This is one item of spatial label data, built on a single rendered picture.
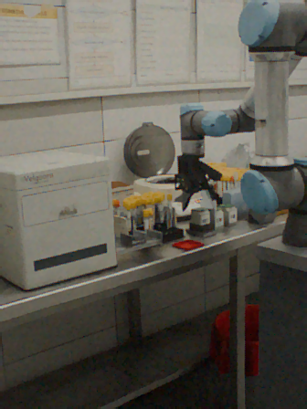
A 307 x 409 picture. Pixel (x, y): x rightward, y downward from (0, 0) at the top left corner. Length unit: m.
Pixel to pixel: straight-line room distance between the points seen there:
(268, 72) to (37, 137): 0.99
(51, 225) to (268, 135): 0.58
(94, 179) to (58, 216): 0.14
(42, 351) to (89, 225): 0.93
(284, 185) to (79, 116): 0.99
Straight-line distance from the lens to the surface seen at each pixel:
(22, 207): 1.37
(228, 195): 1.96
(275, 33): 1.39
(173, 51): 2.44
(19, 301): 1.38
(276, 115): 1.41
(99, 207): 1.48
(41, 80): 2.10
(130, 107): 2.31
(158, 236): 1.65
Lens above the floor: 1.37
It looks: 12 degrees down
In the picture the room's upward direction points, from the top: 3 degrees counter-clockwise
